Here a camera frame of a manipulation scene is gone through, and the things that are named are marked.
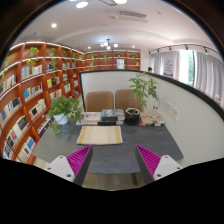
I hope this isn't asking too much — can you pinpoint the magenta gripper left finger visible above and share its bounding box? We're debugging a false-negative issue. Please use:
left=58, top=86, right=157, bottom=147
left=45, top=145, right=93, bottom=186

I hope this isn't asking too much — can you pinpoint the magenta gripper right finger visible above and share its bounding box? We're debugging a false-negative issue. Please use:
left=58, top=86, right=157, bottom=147
left=135, top=145, right=182, bottom=184

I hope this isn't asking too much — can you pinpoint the beige striped towel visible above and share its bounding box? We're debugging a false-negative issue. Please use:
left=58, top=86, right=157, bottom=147
left=77, top=126, right=123, bottom=145

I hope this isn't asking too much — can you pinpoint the dark grey table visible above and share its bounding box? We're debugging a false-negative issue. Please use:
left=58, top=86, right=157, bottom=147
left=33, top=119, right=183, bottom=175

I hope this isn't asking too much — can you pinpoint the tan book stack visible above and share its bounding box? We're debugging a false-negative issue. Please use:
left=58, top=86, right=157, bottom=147
left=140, top=112, right=165, bottom=126

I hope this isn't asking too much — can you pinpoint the white book stack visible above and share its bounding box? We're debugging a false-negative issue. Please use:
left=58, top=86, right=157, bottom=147
left=76, top=112, right=101, bottom=125

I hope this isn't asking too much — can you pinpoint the leafy plant in white pot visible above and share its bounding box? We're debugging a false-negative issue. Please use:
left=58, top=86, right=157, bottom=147
left=46, top=95, right=84, bottom=134

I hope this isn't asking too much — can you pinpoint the glass vase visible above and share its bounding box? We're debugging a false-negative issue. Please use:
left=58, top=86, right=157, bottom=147
left=152, top=100, right=159, bottom=118

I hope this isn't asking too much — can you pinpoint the dark book stack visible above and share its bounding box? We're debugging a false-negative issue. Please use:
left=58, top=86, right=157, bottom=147
left=98, top=109, right=125, bottom=125

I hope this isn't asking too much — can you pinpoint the left brown chair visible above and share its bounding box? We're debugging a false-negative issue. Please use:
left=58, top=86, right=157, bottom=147
left=85, top=91, right=114, bottom=112

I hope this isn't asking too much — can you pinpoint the brown chair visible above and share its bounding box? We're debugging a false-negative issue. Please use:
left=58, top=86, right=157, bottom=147
left=115, top=89, right=142, bottom=111
left=85, top=91, right=114, bottom=112

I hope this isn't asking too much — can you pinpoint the right brown chair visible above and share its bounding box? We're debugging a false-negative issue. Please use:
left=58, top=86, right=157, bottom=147
left=115, top=89, right=142, bottom=111

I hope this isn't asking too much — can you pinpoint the tall plant in black pot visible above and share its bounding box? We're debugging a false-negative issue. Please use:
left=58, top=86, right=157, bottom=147
left=125, top=72, right=160, bottom=125

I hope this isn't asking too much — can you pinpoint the orange wooden bookshelf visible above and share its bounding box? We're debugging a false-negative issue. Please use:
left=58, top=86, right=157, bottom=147
left=0, top=41, right=85, bottom=164

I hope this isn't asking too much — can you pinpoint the white curtain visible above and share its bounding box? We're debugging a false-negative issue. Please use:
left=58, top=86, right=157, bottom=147
left=150, top=50, right=224, bottom=110

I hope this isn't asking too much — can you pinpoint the back orange shelf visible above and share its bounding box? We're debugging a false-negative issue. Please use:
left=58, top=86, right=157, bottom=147
left=85, top=50, right=141, bottom=71

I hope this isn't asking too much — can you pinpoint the white partition wall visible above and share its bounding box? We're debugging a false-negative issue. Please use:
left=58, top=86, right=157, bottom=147
left=80, top=70, right=224, bottom=166

